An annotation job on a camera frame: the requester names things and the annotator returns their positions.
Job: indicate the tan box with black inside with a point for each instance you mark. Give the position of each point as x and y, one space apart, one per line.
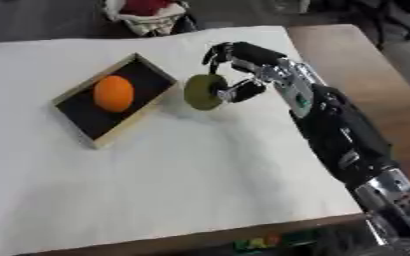
112 100

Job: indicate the black office chair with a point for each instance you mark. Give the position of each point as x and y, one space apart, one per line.
389 16

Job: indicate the silver and black right robot arm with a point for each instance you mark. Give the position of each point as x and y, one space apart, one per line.
331 133

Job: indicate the olive green round toy fruit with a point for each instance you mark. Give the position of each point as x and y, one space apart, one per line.
201 91

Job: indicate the white and red bag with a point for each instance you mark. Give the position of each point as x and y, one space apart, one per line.
147 15

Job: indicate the orange toy fruit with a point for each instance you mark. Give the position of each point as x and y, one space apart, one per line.
113 93

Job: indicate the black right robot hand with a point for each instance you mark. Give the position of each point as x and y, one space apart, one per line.
254 53

